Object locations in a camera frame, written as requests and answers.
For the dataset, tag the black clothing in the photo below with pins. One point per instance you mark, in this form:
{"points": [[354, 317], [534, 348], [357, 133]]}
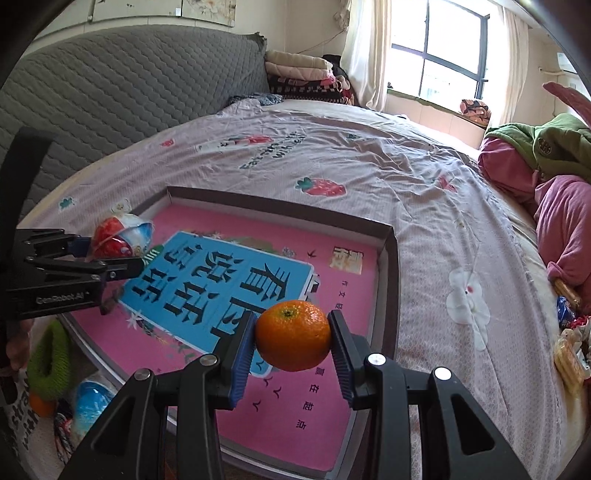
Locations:
{"points": [[336, 64]]}

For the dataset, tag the red white snack packet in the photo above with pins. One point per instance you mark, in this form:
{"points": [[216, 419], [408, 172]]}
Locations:
{"points": [[115, 235]]}

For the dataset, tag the shallow grey cardboard box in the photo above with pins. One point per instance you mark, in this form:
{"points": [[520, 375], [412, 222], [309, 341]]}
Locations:
{"points": [[390, 277]]}

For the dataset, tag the black framed window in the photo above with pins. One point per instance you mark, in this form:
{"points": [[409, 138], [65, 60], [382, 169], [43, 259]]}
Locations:
{"points": [[455, 50]]}

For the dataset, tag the yellow wafer packet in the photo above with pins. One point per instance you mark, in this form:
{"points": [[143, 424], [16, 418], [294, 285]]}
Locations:
{"points": [[569, 364]]}

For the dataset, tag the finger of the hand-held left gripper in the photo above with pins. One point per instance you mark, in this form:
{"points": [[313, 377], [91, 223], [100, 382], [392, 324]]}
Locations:
{"points": [[115, 270], [81, 247]]}

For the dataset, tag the dark blue patterned cloth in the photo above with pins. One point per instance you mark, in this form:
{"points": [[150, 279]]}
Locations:
{"points": [[256, 99]]}

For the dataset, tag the brown bread roll packet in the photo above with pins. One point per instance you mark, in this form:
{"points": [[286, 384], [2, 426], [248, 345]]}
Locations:
{"points": [[568, 290]]}

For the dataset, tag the colourful bag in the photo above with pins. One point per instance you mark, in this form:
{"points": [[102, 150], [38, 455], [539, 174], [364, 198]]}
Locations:
{"points": [[474, 110]]}

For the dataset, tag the grey quilted headboard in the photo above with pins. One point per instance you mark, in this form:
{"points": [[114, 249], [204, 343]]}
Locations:
{"points": [[115, 92]]}

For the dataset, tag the dark patterned folded blanket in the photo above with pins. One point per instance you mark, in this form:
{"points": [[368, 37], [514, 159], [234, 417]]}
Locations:
{"points": [[304, 92]]}

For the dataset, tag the blue toy egg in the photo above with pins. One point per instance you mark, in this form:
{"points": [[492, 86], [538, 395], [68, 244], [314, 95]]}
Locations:
{"points": [[94, 406]]}

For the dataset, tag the pink folded blanket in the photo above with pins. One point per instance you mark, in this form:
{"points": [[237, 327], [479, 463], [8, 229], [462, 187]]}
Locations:
{"points": [[295, 74]]}

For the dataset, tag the floral wall painting panel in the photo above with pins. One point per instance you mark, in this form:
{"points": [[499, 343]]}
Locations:
{"points": [[138, 8], [207, 9]]}

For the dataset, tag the small blue snack packet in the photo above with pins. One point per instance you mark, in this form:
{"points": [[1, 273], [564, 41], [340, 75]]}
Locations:
{"points": [[565, 311]]}

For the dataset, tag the cream curtain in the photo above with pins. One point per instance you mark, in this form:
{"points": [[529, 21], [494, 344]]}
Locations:
{"points": [[367, 50], [513, 69]]}

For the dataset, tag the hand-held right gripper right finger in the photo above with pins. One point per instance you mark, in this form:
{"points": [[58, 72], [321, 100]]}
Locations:
{"points": [[336, 355]]}

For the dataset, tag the person's left hand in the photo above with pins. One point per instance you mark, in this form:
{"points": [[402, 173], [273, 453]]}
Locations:
{"points": [[17, 346]]}

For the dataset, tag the green fuzzy hair scrunchie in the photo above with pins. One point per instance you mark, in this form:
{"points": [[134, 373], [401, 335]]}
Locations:
{"points": [[46, 364]]}

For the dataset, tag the white air conditioner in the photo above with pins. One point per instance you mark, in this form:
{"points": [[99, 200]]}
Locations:
{"points": [[567, 63]]}

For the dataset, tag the pink quilt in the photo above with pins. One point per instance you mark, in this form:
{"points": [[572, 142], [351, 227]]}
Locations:
{"points": [[568, 217]]}

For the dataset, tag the cream folded blanket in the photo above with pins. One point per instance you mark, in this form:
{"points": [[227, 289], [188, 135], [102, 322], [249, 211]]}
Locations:
{"points": [[295, 60]]}

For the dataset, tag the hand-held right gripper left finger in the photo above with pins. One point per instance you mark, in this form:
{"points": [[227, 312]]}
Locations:
{"points": [[242, 367]]}

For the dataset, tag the green garment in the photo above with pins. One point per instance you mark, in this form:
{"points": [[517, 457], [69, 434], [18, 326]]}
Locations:
{"points": [[554, 143]]}

